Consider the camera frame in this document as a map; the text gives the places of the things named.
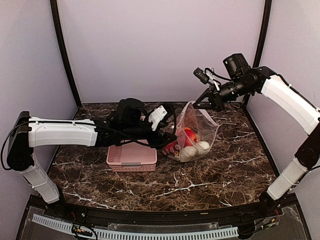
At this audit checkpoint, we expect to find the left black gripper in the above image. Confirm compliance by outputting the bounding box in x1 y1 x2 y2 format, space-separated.
122 114 179 150

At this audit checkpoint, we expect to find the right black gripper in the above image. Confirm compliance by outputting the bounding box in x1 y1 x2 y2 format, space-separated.
193 76 253 111

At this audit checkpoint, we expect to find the clear zip top bag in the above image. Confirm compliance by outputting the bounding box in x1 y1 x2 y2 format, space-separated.
165 101 220 163

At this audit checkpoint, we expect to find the pink perforated plastic basket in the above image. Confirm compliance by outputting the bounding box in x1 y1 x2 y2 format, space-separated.
106 142 158 172

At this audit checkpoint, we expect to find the red pomegranate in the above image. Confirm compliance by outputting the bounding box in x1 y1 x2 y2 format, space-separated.
184 131 198 147

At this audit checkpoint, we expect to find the red tomato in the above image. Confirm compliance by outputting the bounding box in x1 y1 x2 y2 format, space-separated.
162 140 181 156

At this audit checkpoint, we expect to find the white wrinkled radish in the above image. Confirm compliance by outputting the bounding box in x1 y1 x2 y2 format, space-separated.
179 146 197 163

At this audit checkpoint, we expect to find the pale green radish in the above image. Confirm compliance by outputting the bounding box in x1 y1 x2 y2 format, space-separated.
195 141 211 155

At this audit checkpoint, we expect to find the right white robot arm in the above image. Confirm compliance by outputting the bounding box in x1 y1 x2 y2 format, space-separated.
193 53 320 217

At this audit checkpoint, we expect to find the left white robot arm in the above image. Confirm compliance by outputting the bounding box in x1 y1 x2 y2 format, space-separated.
0 98 177 218

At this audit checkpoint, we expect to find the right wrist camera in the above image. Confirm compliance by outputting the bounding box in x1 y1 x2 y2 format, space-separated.
193 67 220 90

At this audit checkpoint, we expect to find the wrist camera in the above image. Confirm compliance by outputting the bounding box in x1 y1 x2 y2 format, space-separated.
193 67 220 90
148 105 168 132

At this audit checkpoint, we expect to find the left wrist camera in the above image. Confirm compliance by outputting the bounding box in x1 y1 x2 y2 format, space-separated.
148 105 168 132

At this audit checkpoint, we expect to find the right black frame post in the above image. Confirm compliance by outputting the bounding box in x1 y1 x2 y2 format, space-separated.
241 0 273 108

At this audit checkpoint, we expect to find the black frame post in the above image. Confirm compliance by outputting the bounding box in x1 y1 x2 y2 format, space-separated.
49 0 82 109
241 0 273 108

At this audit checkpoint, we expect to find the black front rail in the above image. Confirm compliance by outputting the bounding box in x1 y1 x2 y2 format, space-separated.
29 199 298 228

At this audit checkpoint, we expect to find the white slotted cable duct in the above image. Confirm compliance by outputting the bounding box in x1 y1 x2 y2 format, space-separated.
32 214 239 240

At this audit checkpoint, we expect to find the left black frame post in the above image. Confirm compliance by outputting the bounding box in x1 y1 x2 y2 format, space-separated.
49 0 82 109

